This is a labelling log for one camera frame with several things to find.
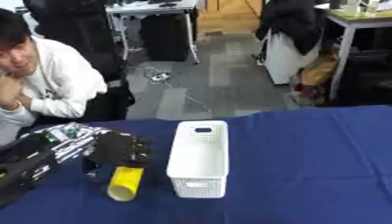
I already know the white plastic basket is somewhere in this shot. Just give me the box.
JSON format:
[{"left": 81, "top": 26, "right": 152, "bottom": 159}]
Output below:
[{"left": 165, "top": 120, "right": 230, "bottom": 200}]

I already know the brown paper bag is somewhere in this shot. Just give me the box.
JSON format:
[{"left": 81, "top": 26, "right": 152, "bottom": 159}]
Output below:
[{"left": 298, "top": 49, "right": 340, "bottom": 88}]

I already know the black jacket on chair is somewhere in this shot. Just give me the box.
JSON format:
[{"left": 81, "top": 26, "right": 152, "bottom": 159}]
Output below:
[{"left": 255, "top": 0, "right": 328, "bottom": 56}]

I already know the white desk with grey top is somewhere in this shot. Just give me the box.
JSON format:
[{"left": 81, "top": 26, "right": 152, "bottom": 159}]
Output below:
[{"left": 313, "top": 3, "right": 392, "bottom": 102}]

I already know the yellow cup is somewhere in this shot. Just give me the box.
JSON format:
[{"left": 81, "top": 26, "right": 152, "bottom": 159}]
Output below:
[{"left": 105, "top": 165, "right": 146, "bottom": 202}]

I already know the white power strip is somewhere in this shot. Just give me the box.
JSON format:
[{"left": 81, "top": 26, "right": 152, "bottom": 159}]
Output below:
[{"left": 148, "top": 72, "right": 172, "bottom": 83}]

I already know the person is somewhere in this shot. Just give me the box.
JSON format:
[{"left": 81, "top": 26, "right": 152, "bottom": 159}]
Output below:
[{"left": 0, "top": 8, "right": 110, "bottom": 146}]

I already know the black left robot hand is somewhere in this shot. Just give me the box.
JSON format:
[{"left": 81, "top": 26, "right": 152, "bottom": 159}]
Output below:
[{"left": 82, "top": 130, "right": 155, "bottom": 184}]

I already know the black office chair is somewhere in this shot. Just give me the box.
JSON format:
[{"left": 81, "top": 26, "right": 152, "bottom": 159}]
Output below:
[{"left": 21, "top": 0, "right": 137, "bottom": 123}]

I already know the black computer case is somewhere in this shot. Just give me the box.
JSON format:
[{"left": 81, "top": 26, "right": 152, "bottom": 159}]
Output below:
[{"left": 139, "top": 13, "right": 192, "bottom": 63}]

